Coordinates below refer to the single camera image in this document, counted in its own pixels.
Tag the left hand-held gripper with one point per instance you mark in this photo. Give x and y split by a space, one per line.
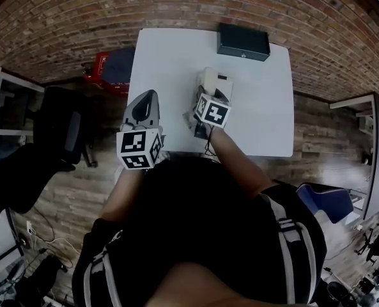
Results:
136 147

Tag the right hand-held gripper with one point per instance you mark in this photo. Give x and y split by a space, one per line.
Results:
213 112

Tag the white telephone handset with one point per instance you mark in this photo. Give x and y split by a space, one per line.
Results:
210 80

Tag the person's left forearm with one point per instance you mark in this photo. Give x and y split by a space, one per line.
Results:
122 193

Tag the person's right forearm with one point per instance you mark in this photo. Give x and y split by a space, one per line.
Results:
237 162

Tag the black rectangular box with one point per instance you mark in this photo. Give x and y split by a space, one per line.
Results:
243 43

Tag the black office chair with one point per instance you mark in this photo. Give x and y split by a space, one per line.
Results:
64 123

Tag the person's black striped shirt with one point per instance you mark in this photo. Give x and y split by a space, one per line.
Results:
202 229

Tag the white side table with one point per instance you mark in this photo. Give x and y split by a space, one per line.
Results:
4 107

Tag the blue chair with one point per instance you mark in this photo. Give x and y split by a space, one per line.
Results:
328 201

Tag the white power strip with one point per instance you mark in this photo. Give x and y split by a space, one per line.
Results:
30 227

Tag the black tripod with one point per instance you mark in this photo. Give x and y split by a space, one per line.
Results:
373 245

